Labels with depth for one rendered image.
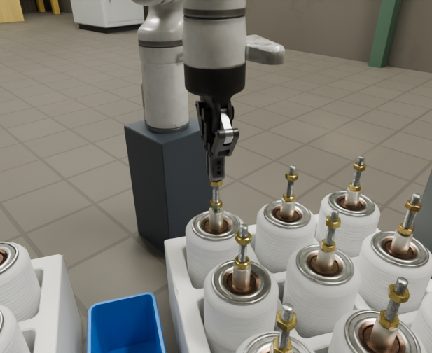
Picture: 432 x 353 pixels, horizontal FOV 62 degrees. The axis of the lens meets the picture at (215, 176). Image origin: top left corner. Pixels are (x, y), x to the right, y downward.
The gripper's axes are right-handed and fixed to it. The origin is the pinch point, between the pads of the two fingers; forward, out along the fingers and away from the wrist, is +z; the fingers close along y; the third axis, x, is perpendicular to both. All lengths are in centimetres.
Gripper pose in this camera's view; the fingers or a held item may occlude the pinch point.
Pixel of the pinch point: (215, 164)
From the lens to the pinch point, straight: 50.1
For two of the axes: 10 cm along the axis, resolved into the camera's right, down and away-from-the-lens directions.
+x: 9.6, -1.4, 2.3
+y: 2.7, 4.8, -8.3
